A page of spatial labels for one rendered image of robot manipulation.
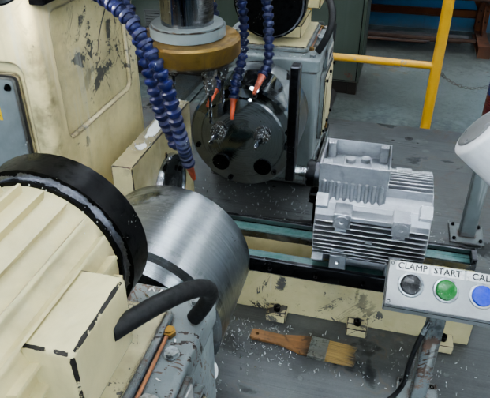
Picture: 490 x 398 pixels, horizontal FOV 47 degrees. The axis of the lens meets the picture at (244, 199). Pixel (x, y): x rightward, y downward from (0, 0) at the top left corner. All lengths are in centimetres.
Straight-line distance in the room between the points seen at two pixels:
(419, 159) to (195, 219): 108
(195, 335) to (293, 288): 52
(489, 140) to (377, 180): 27
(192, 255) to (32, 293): 35
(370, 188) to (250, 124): 38
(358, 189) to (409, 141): 89
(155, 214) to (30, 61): 31
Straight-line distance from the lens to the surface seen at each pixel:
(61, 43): 102
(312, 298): 115
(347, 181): 101
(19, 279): 48
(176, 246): 78
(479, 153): 80
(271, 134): 128
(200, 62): 94
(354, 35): 417
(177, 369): 62
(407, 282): 88
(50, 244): 50
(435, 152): 185
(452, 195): 164
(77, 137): 107
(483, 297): 89
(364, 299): 114
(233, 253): 86
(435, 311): 88
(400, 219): 100
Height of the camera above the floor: 163
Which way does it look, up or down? 33 degrees down
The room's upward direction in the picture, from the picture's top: straight up
